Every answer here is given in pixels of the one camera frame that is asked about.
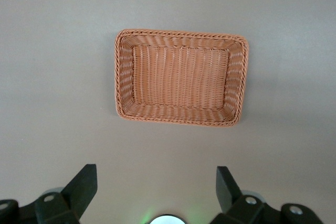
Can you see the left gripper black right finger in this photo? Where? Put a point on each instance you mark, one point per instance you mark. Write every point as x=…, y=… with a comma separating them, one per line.
x=228, y=192

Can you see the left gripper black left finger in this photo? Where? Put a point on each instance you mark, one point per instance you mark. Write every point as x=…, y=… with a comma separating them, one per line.
x=78, y=190

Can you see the brown wicker basket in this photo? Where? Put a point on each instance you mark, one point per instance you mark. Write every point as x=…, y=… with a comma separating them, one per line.
x=178, y=79

